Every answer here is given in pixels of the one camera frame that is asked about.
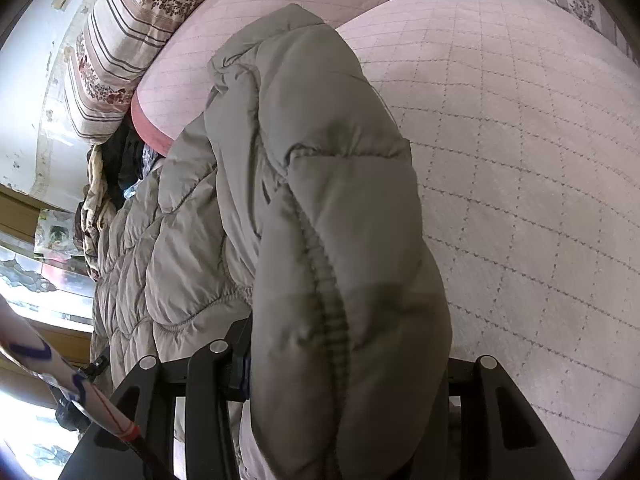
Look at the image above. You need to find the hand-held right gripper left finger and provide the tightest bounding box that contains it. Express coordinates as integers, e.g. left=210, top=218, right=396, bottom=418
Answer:
left=57, top=317, right=253, bottom=480

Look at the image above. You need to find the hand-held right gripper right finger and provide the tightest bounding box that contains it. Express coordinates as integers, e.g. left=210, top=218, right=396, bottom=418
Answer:
left=400, top=355, right=576, bottom=480

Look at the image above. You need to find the grey puffer jacket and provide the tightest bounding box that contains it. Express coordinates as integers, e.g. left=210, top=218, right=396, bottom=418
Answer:
left=90, top=2, right=453, bottom=480

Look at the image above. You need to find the dark clothes pile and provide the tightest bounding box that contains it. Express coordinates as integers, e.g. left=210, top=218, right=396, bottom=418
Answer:
left=102, top=122, right=166, bottom=208

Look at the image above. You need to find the dark object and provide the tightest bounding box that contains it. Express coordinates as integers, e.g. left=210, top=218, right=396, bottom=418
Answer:
left=54, top=355, right=111, bottom=433

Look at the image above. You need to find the wooden cabinet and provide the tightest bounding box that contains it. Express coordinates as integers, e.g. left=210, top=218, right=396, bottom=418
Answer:
left=0, top=182, right=101, bottom=411

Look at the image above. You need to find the pink quilted sofa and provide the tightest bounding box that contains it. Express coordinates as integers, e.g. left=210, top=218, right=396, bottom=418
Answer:
left=130, top=0, right=640, bottom=480

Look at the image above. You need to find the white cable with blue marks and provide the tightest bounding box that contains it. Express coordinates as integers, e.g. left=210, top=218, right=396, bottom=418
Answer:
left=0, top=300, right=173, bottom=480

